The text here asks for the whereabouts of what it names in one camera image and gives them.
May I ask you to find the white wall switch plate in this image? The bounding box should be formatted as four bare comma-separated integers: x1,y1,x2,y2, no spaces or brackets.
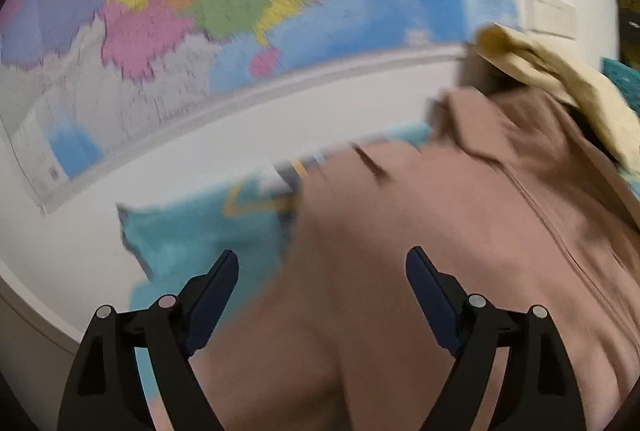
523,0,578,40

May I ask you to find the dark cloth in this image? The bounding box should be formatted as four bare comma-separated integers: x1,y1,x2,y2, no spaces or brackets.
567,105,623,164

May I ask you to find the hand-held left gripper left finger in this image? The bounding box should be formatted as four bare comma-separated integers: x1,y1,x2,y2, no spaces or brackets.
56,249,240,431

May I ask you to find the black box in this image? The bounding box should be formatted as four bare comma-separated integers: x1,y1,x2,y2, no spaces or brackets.
620,8,640,62

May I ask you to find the teal and grey bed sheet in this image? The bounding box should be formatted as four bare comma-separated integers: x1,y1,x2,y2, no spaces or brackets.
116,123,436,431

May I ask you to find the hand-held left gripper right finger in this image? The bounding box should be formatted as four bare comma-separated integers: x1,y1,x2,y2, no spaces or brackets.
405,246,587,431

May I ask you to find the dusty pink garment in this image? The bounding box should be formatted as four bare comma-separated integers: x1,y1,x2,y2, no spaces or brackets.
192,88,640,431

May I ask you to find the cream cloth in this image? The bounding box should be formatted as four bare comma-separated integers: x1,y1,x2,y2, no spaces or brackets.
475,23,640,178

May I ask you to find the teal patterned item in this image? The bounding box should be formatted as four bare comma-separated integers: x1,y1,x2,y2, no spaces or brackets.
602,57,640,108

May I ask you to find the colourful wall map poster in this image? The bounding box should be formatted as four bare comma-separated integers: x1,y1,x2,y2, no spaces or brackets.
0,0,521,212

